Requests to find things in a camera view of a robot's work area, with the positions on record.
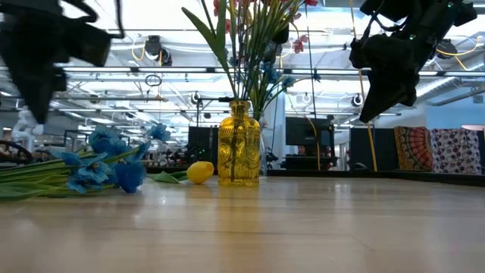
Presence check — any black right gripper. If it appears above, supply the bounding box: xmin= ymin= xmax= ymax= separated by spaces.
xmin=350 ymin=33 xmax=433 ymax=123

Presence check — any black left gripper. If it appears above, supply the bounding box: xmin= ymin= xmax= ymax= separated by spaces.
xmin=0 ymin=14 xmax=70 ymax=124

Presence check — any small blue flower spray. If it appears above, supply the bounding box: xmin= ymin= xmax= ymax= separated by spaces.
xmin=227 ymin=56 xmax=323 ymax=118

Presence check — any black artificial tulip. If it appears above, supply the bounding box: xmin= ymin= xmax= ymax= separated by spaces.
xmin=271 ymin=22 xmax=291 ymax=45

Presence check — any yellow tulip with long leaves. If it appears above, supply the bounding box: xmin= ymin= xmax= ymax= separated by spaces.
xmin=180 ymin=0 xmax=247 ymax=179

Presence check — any clear glass vase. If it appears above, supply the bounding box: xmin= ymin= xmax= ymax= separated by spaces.
xmin=258 ymin=113 xmax=268 ymax=176

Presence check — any yellow embossed glass vase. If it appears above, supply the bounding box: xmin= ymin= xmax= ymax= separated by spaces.
xmin=217 ymin=99 xmax=261 ymax=187

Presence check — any black partition panel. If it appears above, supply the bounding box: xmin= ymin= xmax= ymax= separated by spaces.
xmin=349 ymin=127 xmax=399 ymax=171

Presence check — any grey overhead pipe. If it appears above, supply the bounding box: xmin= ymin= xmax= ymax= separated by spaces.
xmin=0 ymin=94 xmax=167 ymax=102

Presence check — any orange mandala patterned cloth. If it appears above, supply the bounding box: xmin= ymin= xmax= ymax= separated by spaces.
xmin=393 ymin=126 xmax=433 ymax=171

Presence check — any black monitor screen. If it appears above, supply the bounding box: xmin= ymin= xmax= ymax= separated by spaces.
xmin=285 ymin=116 xmax=334 ymax=147
xmin=188 ymin=126 xmax=221 ymax=158

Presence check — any white building column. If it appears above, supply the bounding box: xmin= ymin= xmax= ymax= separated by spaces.
xmin=261 ymin=80 xmax=287 ymax=168

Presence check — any large blue flower bunch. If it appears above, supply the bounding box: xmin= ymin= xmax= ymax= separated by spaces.
xmin=0 ymin=121 xmax=172 ymax=202

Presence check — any long overhead rig bar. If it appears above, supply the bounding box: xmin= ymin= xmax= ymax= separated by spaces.
xmin=62 ymin=66 xmax=485 ymax=77

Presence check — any yellow tulip with short leaf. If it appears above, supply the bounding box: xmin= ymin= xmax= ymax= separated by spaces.
xmin=145 ymin=161 xmax=215 ymax=186

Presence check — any yellow hanging cable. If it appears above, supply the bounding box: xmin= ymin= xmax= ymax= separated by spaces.
xmin=349 ymin=0 xmax=379 ymax=172

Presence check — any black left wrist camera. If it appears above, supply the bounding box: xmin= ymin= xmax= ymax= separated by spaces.
xmin=60 ymin=22 xmax=113 ymax=68

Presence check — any thin black hanging cable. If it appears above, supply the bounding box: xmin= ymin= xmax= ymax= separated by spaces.
xmin=304 ymin=0 xmax=318 ymax=122

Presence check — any black table edge frame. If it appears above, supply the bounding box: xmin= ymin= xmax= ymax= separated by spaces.
xmin=267 ymin=169 xmax=485 ymax=187

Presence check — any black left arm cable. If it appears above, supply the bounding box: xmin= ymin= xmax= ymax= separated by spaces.
xmin=71 ymin=0 xmax=126 ymax=39

